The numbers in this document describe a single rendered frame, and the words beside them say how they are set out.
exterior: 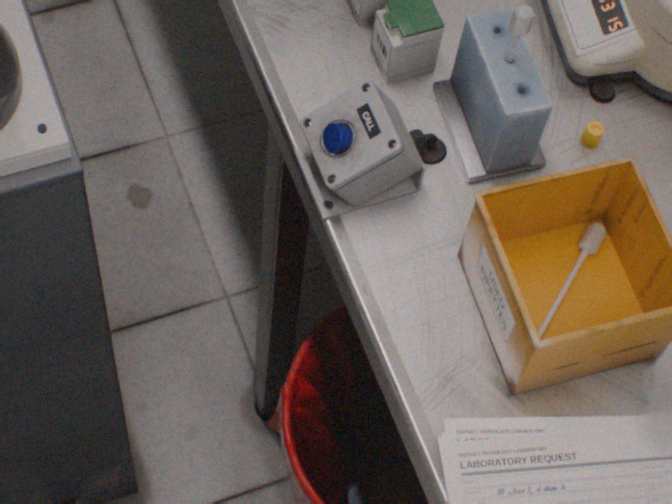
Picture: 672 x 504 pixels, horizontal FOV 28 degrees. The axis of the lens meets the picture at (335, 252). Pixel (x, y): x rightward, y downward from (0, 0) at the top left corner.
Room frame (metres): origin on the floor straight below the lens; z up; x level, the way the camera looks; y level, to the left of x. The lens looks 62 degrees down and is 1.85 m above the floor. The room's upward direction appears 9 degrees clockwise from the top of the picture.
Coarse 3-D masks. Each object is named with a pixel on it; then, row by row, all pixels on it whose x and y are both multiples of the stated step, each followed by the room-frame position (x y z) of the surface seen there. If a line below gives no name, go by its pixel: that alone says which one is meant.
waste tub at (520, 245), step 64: (512, 192) 0.55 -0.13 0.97; (576, 192) 0.57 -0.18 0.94; (640, 192) 0.57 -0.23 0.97; (512, 256) 0.54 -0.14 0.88; (576, 256) 0.55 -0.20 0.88; (640, 256) 0.54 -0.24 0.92; (512, 320) 0.45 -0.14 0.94; (576, 320) 0.49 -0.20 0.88; (640, 320) 0.45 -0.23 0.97; (512, 384) 0.42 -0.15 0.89
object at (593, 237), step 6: (588, 228) 0.57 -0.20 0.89; (594, 228) 0.57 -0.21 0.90; (600, 228) 0.57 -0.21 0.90; (588, 234) 0.56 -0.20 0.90; (594, 234) 0.56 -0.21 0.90; (600, 234) 0.56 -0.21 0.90; (582, 240) 0.56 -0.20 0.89; (588, 240) 0.56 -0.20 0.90; (594, 240) 0.56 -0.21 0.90; (600, 240) 0.56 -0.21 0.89; (582, 246) 0.55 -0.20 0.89; (588, 246) 0.55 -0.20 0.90; (594, 246) 0.55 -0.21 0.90; (594, 252) 0.55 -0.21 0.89
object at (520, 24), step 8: (520, 8) 0.67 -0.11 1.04; (528, 8) 0.67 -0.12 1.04; (512, 16) 0.67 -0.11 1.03; (520, 16) 0.66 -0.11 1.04; (528, 16) 0.66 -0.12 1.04; (512, 24) 0.66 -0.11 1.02; (520, 24) 0.66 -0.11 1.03; (528, 24) 0.66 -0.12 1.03; (512, 32) 0.66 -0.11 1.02; (520, 32) 0.66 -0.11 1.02; (528, 32) 0.66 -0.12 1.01
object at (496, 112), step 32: (480, 32) 0.69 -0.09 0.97; (480, 64) 0.66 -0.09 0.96; (512, 64) 0.66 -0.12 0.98; (448, 96) 0.68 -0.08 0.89; (480, 96) 0.65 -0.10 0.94; (512, 96) 0.63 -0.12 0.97; (544, 96) 0.64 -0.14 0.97; (448, 128) 0.66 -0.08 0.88; (480, 128) 0.64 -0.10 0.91; (512, 128) 0.62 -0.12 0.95; (480, 160) 0.62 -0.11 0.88; (512, 160) 0.62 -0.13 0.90; (544, 160) 0.63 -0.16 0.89
